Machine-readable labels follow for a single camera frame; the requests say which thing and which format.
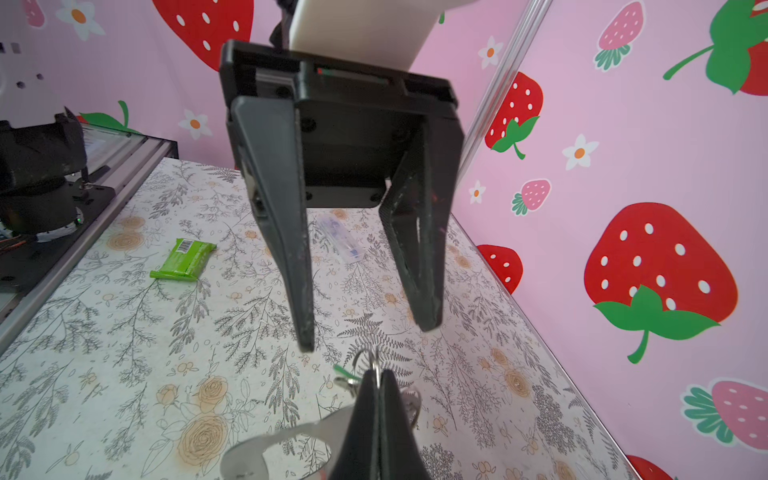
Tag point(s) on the clear plastic key tag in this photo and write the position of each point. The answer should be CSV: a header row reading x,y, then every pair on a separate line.
x,y
346,246

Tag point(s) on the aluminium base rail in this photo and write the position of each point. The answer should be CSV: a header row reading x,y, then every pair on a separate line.
x,y
33,267

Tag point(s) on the metal key holder plate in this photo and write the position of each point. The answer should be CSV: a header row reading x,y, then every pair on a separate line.
x,y
303,452

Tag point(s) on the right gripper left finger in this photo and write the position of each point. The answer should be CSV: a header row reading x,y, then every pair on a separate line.
x,y
359,454

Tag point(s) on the green packet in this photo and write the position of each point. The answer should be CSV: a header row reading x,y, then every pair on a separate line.
x,y
186,261

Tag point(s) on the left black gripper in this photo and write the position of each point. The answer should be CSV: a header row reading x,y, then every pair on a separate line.
x,y
317,132

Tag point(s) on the green key tag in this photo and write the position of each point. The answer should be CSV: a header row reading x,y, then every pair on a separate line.
x,y
346,379

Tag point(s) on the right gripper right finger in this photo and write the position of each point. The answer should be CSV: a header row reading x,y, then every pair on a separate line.
x,y
399,457

